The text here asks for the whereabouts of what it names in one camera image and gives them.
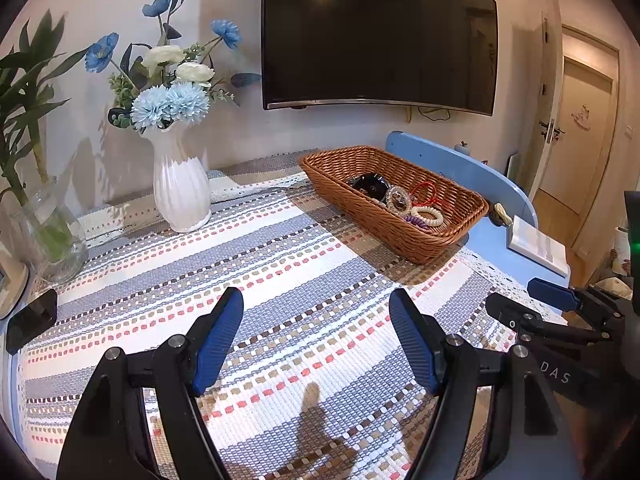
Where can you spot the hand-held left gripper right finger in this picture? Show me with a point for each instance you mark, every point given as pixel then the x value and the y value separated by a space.
pixel 415 340

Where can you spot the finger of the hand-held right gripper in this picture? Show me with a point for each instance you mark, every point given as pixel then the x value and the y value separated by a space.
pixel 550 290
pixel 515 315

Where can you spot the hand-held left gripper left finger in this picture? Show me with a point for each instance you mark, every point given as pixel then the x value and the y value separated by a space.
pixel 220 330

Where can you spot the brown wicker basket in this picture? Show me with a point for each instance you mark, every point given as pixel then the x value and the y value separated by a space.
pixel 340 165

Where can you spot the white book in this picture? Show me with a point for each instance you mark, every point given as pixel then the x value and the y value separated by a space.
pixel 537 245

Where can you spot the striped woven tablecloth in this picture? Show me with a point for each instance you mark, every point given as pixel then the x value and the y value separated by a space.
pixel 280 280

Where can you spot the small brown ornament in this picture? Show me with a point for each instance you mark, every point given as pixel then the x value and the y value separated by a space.
pixel 500 213

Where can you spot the wooden door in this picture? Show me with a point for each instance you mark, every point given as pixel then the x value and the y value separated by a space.
pixel 575 170

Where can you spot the white ribbed vase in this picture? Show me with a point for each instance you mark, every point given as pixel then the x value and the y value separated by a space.
pixel 180 185

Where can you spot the blue table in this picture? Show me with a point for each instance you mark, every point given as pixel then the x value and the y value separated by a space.
pixel 450 165

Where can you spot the black watch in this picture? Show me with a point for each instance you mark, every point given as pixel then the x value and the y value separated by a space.
pixel 370 185

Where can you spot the clear glass vase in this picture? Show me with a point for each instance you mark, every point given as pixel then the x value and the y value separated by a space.
pixel 55 250

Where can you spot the black phone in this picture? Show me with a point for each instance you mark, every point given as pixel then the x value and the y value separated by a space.
pixel 30 320

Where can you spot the blue and white flower bouquet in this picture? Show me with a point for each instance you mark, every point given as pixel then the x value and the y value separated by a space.
pixel 165 102

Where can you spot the green bamboo plant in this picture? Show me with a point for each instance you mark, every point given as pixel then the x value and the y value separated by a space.
pixel 30 110

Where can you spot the black wall television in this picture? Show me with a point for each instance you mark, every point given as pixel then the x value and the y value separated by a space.
pixel 375 35

